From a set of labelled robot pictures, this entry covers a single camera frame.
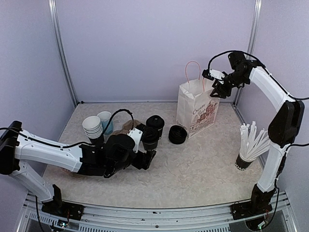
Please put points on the white paper takeout bag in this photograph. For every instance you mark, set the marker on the white paper takeout bag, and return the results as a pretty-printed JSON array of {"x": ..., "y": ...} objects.
[{"x": 196, "y": 109}]

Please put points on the black cup holding straws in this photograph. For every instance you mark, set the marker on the black cup holding straws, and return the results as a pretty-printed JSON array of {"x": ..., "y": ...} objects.
[{"x": 241, "y": 163}]

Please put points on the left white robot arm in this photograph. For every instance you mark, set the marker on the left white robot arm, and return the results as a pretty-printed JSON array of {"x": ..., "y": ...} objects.
[{"x": 17, "y": 146}]

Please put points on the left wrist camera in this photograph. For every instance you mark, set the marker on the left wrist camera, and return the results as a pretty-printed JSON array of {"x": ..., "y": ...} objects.
[{"x": 136, "y": 135}]

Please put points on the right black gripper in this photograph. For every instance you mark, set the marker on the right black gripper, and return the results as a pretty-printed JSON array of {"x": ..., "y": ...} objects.
[{"x": 222, "y": 91}]

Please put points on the black paper coffee cup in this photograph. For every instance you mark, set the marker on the black paper coffee cup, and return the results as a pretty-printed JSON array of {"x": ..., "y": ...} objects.
[{"x": 155, "y": 124}]

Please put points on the stack of black cup lids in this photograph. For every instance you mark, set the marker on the stack of black cup lids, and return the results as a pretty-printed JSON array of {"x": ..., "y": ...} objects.
[{"x": 177, "y": 135}]

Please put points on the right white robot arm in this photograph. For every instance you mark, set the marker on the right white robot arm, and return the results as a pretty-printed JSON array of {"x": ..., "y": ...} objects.
[{"x": 285, "y": 125}]

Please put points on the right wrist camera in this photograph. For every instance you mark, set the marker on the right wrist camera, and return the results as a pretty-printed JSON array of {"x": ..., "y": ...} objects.
[{"x": 213, "y": 74}]

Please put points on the bundle of white wrapped straws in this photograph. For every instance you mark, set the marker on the bundle of white wrapped straws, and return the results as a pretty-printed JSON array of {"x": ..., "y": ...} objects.
[{"x": 253, "y": 144}]

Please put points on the brown cardboard cup carrier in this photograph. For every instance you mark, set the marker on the brown cardboard cup carrier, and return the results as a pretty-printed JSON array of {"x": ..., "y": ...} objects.
[{"x": 126, "y": 127}]

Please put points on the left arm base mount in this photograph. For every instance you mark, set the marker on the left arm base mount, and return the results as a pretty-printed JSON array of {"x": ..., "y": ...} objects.
[{"x": 64, "y": 210}]

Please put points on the light blue ceramic mug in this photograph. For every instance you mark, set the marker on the light blue ceramic mug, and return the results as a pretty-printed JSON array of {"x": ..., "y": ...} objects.
[{"x": 105, "y": 117}]

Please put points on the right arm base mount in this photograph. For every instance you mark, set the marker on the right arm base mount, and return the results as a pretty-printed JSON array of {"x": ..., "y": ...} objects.
[{"x": 246, "y": 209}]

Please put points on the aluminium front frame rail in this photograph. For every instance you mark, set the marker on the aluminium front frame rail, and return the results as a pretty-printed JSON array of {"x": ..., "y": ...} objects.
[{"x": 96, "y": 218}]

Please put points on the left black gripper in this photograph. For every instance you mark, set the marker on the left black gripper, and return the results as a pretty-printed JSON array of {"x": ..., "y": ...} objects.
[{"x": 144, "y": 160}]

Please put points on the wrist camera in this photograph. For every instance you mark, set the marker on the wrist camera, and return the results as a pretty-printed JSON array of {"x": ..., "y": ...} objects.
[
  {"x": 136, "y": 135},
  {"x": 213, "y": 74}
]

